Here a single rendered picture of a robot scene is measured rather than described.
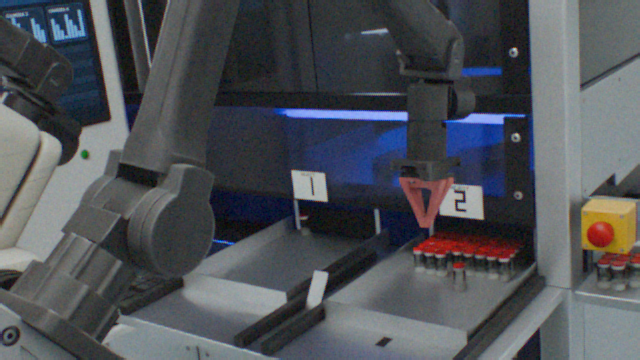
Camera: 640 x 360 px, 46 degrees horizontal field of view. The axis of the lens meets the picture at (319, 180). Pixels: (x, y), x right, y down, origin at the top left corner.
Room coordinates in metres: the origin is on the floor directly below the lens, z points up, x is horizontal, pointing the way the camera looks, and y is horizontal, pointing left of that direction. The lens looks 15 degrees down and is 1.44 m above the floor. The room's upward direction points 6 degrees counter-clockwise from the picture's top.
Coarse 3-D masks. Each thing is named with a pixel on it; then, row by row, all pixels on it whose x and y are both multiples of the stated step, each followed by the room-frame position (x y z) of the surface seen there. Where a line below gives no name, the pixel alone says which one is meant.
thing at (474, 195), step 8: (448, 192) 1.28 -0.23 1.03; (472, 192) 1.25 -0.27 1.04; (480, 192) 1.24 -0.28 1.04; (448, 200) 1.28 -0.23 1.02; (472, 200) 1.25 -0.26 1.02; (480, 200) 1.24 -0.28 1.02; (440, 208) 1.29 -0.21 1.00; (448, 208) 1.28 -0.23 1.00; (464, 208) 1.26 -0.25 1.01; (472, 208) 1.25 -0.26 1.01; (480, 208) 1.24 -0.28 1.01; (456, 216) 1.27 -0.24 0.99; (464, 216) 1.26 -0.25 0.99; (472, 216) 1.25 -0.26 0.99; (480, 216) 1.25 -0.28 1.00
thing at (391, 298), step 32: (352, 288) 1.21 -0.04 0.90; (384, 288) 1.24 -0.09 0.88; (416, 288) 1.22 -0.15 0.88; (448, 288) 1.21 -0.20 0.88; (480, 288) 1.19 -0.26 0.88; (512, 288) 1.12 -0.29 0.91; (352, 320) 1.11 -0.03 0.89; (384, 320) 1.07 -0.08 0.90; (416, 320) 1.04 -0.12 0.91; (448, 320) 1.09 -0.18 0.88; (480, 320) 1.02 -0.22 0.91
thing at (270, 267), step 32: (288, 224) 1.61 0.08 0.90; (224, 256) 1.44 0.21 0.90; (256, 256) 1.47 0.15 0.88; (288, 256) 1.45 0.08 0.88; (320, 256) 1.43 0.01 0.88; (352, 256) 1.36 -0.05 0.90; (192, 288) 1.34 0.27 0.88; (224, 288) 1.29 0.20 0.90; (256, 288) 1.24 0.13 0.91; (288, 288) 1.29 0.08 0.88
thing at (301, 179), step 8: (296, 176) 1.50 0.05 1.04; (304, 176) 1.48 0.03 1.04; (312, 176) 1.47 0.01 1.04; (320, 176) 1.46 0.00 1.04; (296, 184) 1.50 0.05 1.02; (304, 184) 1.49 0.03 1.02; (320, 184) 1.46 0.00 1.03; (296, 192) 1.50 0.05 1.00; (304, 192) 1.49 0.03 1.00; (320, 192) 1.46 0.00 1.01; (320, 200) 1.46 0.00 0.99
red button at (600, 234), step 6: (594, 222) 1.11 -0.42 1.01; (600, 222) 1.10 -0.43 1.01; (588, 228) 1.10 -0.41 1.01; (594, 228) 1.09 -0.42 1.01; (600, 228) 1.09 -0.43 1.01; (606, 228) 1.08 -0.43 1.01; (612, 228) 1.09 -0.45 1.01; (588, 234) 1.10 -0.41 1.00; (594, 234) 1.09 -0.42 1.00; (600, 234) 1.08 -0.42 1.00; (606, 234) 1.08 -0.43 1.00; (612, 234) 1.08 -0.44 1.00; (588, 240) 1.10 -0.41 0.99; (594, 240) 1.09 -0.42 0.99; (600, 240) 1.08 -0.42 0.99; (606, 240) 1.08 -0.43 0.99; (612, 240) 1.09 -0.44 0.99; (600, 246) 1.09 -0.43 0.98; (606, 246) 1.09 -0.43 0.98
